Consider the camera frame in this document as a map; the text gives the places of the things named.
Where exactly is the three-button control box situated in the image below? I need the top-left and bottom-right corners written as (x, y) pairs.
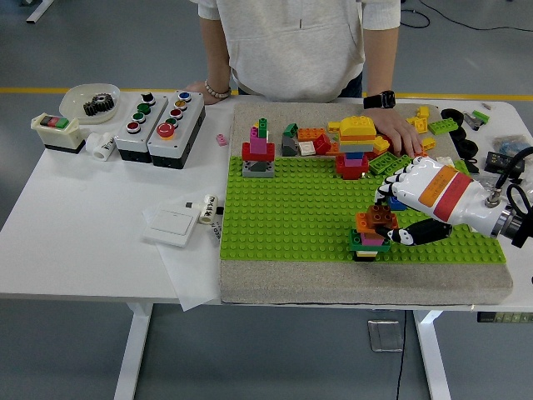
top-left (114, 92), bottom-right (168, 164)

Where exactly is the labelled white pipe fitting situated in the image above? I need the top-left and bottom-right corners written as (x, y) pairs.
top-left (185, 193), bottom-right (220, 226)

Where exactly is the white paper sheet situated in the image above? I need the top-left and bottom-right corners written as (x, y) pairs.
top-left (142, 199), bottom-right (222, 313)

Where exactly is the brown toy brick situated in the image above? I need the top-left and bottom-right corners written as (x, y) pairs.
top-left (367, 203), bottom-right (396, 228)

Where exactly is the black metal gear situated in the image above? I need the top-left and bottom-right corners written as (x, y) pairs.
top-left (82, 93), bottom-right (116, 117)

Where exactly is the white table leg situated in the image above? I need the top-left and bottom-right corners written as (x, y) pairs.
top-left (413, 310), bottom-right (452, 400)
top-left (112, 302), bottom-right (154, 400)

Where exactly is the person's left hand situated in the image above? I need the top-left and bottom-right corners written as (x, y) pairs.
top-left (371, 106), bottom-right (425, 158)

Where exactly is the beige switch box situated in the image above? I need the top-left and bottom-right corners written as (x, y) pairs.
top-left (30, 113), bottom-right (87, 155)

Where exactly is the white plastic bowl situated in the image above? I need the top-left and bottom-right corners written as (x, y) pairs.
top-left (58, 83), bottom-right (122, 125)

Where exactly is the orange long toy brick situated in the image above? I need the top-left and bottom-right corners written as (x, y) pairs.
top-left (296, 127), bottom-right (327, 142)
top-left (356, 212), bottom-right (400, 233)

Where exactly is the black digital meter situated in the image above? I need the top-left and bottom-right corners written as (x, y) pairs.
top-left (485, 151), bottom-right (526, 174)

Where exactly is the beaded bracelet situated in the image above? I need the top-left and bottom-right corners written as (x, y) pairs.
top-left (203, 78), bottom-right (232, 100)

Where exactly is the lime green toy brick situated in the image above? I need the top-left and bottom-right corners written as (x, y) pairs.
top-left (428, 117), bottom-right (461, 136)

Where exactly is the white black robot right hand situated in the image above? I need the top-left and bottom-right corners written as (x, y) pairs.
top-left (372, 156), bottom-right (507, 248)

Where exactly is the table height control panel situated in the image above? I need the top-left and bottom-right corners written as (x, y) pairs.
top-left (476, 311), bottom-right (533, 324)

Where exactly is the white desk foot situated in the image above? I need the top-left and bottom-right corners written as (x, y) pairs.
top-left (25, 0), bottom-right (55, 24)

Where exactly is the white pipe tee fitting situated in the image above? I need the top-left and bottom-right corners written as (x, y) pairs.
top-left (85, 132), bottom-right (117, 162)

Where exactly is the black looped floor cable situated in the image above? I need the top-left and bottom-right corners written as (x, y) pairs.
top-left (399, 7), bottom-right (431, 29)

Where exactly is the white wall switch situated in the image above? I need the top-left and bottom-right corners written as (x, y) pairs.
top-left (142, 202), bottom-right (201, 249)

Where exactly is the tall pink toy brick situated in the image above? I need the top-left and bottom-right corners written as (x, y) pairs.
top-left (248, 127), bottom-right (268, 154)

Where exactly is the red wide toy brick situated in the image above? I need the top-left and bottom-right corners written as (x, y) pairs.
top-left (242, 142), bottom-right (276, 163)

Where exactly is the clear bag with blue item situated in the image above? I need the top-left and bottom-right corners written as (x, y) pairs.
top-left (492, 135), bottom-right (533, 158)

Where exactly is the green studded baseplate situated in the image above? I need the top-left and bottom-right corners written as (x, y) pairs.
top-left (219, 156), bottom-right (508, 264)

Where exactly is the green wide toy brick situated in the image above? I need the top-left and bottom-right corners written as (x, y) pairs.
top-left (348, 230), bottom-right (392, 253)

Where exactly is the orange curved toy brick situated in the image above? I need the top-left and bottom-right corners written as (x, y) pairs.
top-left (339, 132), bottom-right (378, 144)

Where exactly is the lime green long brick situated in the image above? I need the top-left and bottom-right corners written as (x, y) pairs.
top-left (385, 154), bottom-right (413, 176)
top-left (369, 152), bottom-right (399, 175)

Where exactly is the black wristwatch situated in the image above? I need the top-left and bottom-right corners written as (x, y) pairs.
top-left (362, 90), bottom-right (396, 110)

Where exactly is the grey-brown mat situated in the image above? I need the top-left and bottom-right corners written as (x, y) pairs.
top-left (219, 102), bottom-right (515, 308)

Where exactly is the black long floor cable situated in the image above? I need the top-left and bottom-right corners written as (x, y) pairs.
top-left (418, 0), bottom-right (533, 33)

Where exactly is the person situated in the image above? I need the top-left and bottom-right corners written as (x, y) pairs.
top-left (185, 0), bottom-right (425, 158)

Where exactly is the emergency stop control box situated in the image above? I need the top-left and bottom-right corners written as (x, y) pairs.
top-left (147, 91), bottom-right (207, 171)

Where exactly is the grey base toy brick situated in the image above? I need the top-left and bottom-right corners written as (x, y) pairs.
top-left (242, 160), bottom-right (276, 179)

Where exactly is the metal floor plate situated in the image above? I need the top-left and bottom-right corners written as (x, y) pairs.
top-left (367, 319), bottom-right (405, 353)

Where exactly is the yellow domed toy brick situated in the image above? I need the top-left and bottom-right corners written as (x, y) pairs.
top-left (339, 115), bottom-right (377, 137)

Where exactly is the red large toy brick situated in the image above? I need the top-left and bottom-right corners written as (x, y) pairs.
top-left (335, 153), bottom-right (371, 180)

